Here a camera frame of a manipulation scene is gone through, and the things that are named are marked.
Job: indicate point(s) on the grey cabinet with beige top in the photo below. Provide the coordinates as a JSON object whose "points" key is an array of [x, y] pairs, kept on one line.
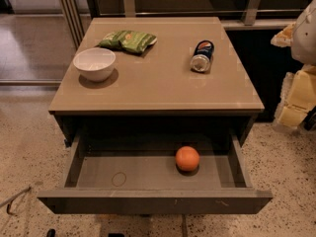
{"points": [[161, 81]]}

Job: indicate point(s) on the green chip bag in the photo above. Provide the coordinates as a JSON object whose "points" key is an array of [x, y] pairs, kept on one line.
{"points": [[130, 41]]}

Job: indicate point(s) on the blue pepsi can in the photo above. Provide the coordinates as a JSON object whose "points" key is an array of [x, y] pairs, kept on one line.
{"points": [[203, 53]]}

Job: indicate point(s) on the white bowl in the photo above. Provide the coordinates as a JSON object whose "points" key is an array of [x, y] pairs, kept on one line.
{"points": [[95, 64]]}

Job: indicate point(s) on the metal railing frame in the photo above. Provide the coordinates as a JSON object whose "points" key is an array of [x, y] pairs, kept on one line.
{"points": [[236, 14]]}

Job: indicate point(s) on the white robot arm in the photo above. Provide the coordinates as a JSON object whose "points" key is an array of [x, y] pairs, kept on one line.
{"points": [[303, 46]]}

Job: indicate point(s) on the open grey top drawer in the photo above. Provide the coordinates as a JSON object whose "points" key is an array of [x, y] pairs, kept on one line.
{"points": [[137, 174]]}

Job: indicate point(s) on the orange fruit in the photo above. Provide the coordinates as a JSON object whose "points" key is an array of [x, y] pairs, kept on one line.
{"points": [[187, 159]]}

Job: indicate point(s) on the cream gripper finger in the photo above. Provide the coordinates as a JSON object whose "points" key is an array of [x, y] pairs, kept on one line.
{"points": [[297, 97], [284, 37]]}

